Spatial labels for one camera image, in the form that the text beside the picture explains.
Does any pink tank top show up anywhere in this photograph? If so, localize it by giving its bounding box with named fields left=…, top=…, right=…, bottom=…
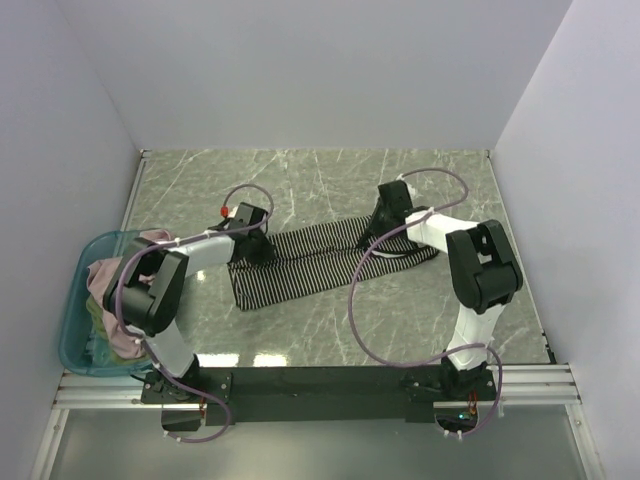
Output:
left=86, top=257, right=146, bottom=359

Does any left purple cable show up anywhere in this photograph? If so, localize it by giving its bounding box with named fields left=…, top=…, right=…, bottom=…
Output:
left=115, top=184, right=275, bottom=445

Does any teal plastic laundry basket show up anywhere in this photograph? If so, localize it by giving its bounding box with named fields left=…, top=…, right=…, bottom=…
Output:
left=58, top=230, right=151, bottom=377

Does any purple cable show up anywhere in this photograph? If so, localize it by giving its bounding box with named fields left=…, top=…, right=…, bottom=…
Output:
left=347, top=167, right=503, bottom=442
left=115, top=184, right=275, bottom=445

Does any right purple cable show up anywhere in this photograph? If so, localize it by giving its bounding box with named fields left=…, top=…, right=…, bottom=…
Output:
left=347, top=167, right=503, bottom=442

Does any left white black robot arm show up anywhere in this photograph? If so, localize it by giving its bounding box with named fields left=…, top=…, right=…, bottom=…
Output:
left=103, top=202, right=275, bottom=402

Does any black white striped tank top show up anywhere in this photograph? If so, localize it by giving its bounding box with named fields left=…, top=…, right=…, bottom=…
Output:
left=227, top=213, right=441, bottom=312

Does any green tank top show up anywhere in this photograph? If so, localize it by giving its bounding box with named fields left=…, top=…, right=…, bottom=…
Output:
left=86, top=296, right=149, bottom=366

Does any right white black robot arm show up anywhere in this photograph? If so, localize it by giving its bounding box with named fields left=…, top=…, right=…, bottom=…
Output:
left=362, top=179, right=524, bottom=399

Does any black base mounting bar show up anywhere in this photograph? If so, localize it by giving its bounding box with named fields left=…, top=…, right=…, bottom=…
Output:
left=141, top=366, right=501, bottom=432

